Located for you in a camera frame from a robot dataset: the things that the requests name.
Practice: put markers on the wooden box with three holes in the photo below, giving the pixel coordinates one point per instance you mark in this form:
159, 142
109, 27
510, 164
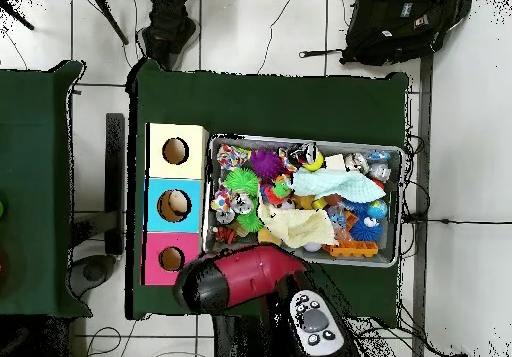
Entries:
176, 173

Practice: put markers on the grey stand foot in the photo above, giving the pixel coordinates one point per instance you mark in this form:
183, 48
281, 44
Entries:
94, 271

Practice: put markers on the green spiky rubber ball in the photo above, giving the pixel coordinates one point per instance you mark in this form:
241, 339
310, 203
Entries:
241, 181

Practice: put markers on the clear mesh bin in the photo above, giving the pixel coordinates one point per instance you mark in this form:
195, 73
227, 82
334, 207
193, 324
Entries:
384, 259

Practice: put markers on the cream cloth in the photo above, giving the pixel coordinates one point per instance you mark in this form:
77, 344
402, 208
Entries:
304, 227

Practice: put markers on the orange striped tiger plush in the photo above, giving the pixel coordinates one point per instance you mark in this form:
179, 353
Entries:
226, 235

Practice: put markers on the person's foot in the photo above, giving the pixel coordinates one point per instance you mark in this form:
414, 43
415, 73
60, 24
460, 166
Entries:
170, 29

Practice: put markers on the black backpack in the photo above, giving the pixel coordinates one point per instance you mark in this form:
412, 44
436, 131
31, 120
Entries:
400, 33

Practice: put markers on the dark green table cloth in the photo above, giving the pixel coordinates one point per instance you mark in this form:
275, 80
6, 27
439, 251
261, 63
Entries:
280, 105
32, 173

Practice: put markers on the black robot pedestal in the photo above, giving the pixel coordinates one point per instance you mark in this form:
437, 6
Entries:
240, 341

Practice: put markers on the purple spiky rubber ball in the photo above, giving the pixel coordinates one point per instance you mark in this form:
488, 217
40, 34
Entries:
266, 164

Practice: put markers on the black tripod leg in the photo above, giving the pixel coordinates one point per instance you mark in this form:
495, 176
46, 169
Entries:
18, 18
114, 25

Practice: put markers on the black standing panel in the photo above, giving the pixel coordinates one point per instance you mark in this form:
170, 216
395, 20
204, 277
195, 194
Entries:
114, 183

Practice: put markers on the blue fuzzy toy with eyes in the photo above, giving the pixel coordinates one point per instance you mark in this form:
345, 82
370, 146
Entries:
366, 231

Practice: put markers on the crushed black can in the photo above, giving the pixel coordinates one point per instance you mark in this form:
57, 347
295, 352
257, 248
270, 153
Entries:
300, 154

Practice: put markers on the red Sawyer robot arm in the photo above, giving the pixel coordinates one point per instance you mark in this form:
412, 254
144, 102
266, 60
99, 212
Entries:
256, 271

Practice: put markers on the clear plastic bottle blue label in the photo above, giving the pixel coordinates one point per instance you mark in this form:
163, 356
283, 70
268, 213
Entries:
336, 217

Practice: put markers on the mint green cloth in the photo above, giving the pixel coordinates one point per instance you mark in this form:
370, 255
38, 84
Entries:
340, 185

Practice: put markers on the orange plastic tray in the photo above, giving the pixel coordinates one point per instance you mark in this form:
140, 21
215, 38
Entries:
354, 249

